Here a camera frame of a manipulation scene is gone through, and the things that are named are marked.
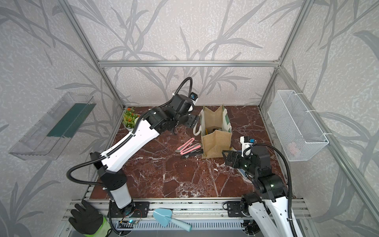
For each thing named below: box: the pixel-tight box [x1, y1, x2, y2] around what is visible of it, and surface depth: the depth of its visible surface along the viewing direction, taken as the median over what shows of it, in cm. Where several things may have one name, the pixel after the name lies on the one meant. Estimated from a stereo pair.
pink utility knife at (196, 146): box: [180, 143, 203, 156], surface depth 98 cm
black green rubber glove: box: [68, 199, 111, 237], surface depth 71 cm
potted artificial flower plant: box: [122, 107, 141, 132], surface depth 95 cm
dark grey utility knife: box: [181, 148, 204, 159], surface depth 95 cm
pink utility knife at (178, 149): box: [175, 137, 195, 154], surface depth 98 cm
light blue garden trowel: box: [152, 207, 192, 233], surface depth 72 cm
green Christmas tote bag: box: [192, 104, 233, 159], surface depth 90 cm
